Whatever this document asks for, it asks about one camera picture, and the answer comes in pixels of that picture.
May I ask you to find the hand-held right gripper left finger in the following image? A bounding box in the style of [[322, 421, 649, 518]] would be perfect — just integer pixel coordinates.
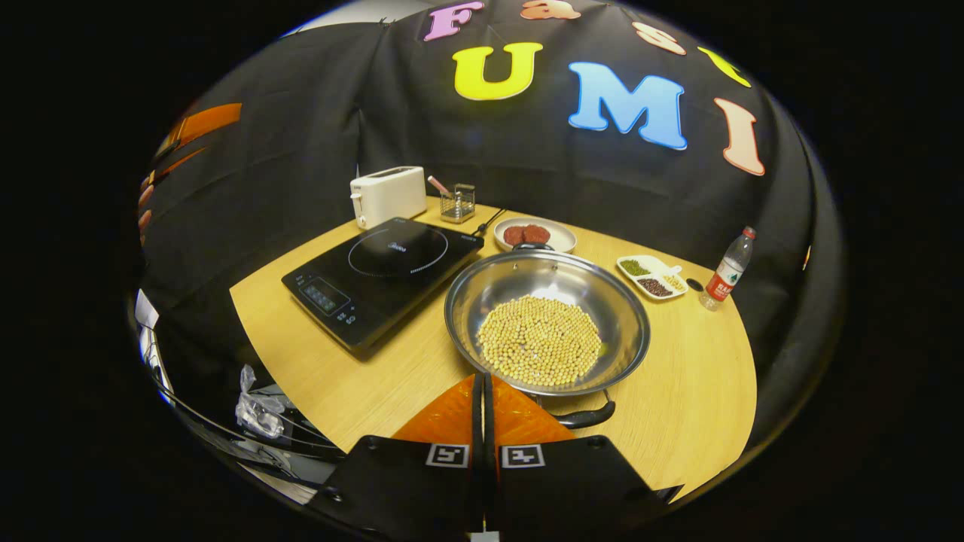
[[305, 374, 487, 539]]

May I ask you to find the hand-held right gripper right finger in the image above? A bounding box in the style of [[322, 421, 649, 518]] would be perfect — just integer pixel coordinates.
[[486, 374, 682, 539]]

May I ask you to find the steel pot with black handles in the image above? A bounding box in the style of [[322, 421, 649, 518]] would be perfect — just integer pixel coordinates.
[[444, 243, 651, 430]]

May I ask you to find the black induction cooktop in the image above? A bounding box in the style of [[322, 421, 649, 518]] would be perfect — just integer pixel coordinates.
[[282, 217, 485, 355]]

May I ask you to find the pile of soybeans in pot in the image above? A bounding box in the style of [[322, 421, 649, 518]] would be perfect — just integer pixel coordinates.
[[476, 295, 603, 388]]

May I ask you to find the black backdrop cloth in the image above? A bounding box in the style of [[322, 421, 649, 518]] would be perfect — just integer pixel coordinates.
[[136, 0, 844, 452]]

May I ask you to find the clear plastic bag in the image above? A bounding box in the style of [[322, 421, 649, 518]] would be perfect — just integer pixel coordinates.
[[235, 365, 288, 440]]

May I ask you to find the white toaster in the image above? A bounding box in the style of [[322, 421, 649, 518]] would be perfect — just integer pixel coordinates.
[[349, 166, 428, 230]]

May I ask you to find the white divided dish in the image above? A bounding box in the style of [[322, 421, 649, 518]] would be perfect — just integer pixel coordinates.
[[616, 254, 689, 302]]

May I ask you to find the white round plate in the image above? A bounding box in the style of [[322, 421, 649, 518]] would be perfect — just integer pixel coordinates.
[[494, 217, 578, 254]]

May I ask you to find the clear water bottle red label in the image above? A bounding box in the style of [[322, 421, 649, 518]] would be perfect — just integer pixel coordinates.
[[699, 227, 756, 312]]

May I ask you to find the wire mesh holder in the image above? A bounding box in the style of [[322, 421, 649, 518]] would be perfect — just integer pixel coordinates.
[[440, 183, 477, 224]]

